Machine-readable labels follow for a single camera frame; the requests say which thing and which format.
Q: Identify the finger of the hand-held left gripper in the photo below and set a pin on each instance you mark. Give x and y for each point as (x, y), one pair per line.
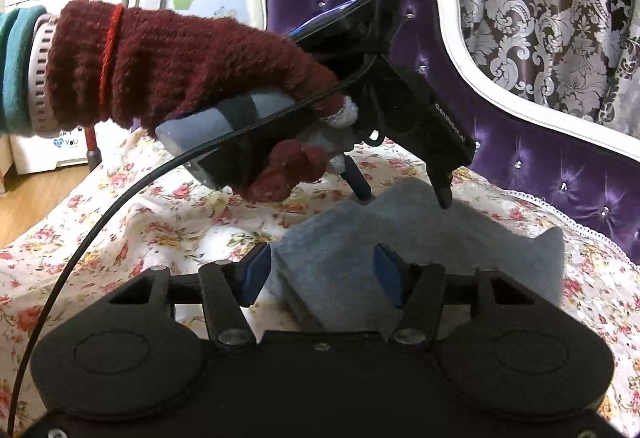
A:
(443, 190)
(361, 183)

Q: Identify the small grey cloth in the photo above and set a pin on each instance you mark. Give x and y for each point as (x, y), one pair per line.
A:
(340, 238)

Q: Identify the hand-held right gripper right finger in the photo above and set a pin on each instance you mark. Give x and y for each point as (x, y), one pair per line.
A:
(388, 274)

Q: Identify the purple tufted sofa white frame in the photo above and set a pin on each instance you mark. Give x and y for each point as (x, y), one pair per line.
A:
(500, 153)

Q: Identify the white storage box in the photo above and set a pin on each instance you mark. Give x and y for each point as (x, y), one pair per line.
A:
(50, 153)

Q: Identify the person's left hand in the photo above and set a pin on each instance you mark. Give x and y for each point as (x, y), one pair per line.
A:
(165, 63)

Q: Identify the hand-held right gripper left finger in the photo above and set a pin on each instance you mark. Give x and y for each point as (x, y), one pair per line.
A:
(256, 274)

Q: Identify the grey brown patterned curtain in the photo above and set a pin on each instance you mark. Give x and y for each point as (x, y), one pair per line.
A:
(540, 8)

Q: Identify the person's left forearm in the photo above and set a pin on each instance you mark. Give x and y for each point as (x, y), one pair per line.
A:
(20, 68)

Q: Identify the floral blanket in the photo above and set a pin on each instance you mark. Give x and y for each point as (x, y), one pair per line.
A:
(150, 218)

